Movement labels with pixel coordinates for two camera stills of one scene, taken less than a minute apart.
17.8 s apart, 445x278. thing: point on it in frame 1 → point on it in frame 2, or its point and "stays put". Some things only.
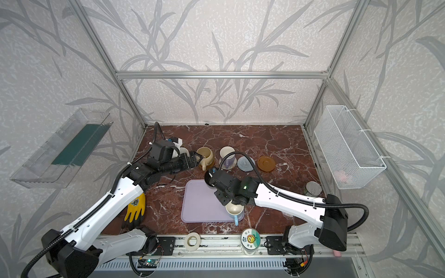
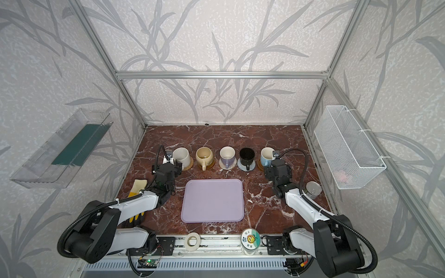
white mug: (223, 152) stays put
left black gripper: (186, 163) → (177, 169)
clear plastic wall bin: (60, 157) stays put
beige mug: (207, 156) stays put
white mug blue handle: (236, 211) → (266, 156)
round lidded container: (250, 240) stays put
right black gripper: (223, 201) → (268, 172)
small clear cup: (313, 189) stays put
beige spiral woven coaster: (230, 167) stays put
